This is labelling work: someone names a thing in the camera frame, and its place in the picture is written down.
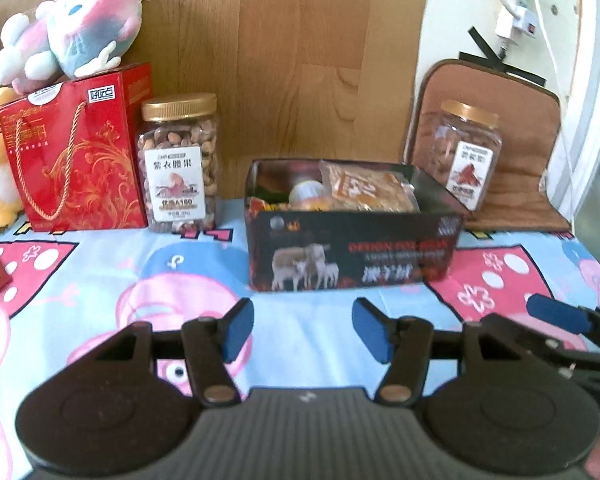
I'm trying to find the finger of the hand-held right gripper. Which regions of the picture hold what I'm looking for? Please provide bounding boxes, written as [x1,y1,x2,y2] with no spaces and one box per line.
[526,293,600,357]
[479,312,582,367]

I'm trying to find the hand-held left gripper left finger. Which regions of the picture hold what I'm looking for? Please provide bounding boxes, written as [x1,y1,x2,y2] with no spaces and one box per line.
[94,297,256,407]

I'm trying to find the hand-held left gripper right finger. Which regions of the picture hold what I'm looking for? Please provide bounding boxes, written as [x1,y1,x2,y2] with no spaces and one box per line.
[351,297,488,407]

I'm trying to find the black sheep-print box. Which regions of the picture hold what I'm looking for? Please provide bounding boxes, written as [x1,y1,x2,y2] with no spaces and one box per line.
[245,159,464,294]

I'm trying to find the clear bag of pumpkin seeds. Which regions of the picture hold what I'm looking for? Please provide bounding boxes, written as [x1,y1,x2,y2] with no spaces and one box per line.
[319,159,421,214]

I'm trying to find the yellow-lidded jelly cup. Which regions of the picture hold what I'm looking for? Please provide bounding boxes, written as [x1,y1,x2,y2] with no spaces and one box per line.
[287,180,331,211]

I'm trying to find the cartoon printed bed sheet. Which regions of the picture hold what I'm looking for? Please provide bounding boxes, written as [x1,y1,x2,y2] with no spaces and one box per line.
[0,195,600,480]

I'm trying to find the gold-lidded jar of nuts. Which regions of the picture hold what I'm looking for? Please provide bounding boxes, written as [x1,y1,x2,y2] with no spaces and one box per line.
[404,100,504,217]
[135,92,221,234]

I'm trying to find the brown seat cushion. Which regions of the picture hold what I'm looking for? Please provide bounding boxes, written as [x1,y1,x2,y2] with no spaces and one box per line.
[405,59,574,234]

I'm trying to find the red gift box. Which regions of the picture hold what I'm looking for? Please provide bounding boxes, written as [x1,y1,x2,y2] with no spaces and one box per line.
[0,62,154,234]

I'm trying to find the black tape strip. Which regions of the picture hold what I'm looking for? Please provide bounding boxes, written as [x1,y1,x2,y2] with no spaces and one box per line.
[467,26,502,57]
[459,51,547,84]

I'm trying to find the wooden headboard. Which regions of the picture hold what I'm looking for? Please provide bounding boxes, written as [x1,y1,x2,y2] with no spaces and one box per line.
[0,0,429,202]

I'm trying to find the yellow plush duck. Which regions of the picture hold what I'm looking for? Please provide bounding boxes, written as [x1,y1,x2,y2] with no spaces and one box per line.
[0,87,29,236]

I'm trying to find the white charger plug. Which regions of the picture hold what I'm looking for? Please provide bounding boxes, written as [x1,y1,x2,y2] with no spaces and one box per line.
[496,7,524,44]

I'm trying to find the white power strip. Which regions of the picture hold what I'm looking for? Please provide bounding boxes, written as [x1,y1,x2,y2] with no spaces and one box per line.
[510,0,544,37]

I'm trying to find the pink and blue plush toy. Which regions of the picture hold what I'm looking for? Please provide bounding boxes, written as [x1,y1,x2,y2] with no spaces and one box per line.
[0,0,144,94]

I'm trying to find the white window frame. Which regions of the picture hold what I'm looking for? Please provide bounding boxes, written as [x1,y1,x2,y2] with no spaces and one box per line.
[562,0,600,227]

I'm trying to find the white cable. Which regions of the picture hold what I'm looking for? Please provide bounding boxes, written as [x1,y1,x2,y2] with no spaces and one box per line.
[529,0,582,221]

